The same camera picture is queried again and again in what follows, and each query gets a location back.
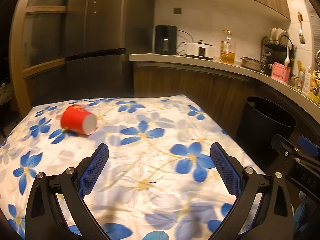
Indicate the black dish rack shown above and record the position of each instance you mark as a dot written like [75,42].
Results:
[275,51]

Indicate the yellow dish soap bottle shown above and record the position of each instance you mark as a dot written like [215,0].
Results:
[314,92]

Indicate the pink utensil holder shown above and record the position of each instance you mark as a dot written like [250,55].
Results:
[280,73]

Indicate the dark steel refrigerator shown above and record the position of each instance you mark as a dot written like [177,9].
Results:
[100,35]

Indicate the hanging metal spatula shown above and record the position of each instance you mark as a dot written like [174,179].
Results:
[301,36]

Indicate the white rice cooker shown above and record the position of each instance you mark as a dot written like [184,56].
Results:
[199,50]

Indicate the steel pot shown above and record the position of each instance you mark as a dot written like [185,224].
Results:
[252,64]

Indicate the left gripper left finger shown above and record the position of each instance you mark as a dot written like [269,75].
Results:
[44,218]

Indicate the wooden lower kitchen cabinets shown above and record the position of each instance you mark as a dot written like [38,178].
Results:
[220,94]

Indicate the red paper cup white interior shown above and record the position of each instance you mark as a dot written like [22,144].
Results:
[76,119]

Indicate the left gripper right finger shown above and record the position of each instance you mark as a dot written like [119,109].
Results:
[274,216]

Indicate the black trash bin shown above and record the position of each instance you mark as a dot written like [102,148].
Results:
[261,120]

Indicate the blue floral tablecloth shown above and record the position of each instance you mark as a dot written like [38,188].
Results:
[159,181]

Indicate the cooking oil bottle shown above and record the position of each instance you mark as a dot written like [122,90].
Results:
[227,47]

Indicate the black air fryer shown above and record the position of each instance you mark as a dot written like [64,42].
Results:
[165,39]

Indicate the wooden glass cabinet door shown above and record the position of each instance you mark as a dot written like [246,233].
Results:
[36,44]

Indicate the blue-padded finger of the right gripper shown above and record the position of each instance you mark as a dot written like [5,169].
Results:
[308,146]

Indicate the white ladle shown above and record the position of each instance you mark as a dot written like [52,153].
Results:
[287,59]

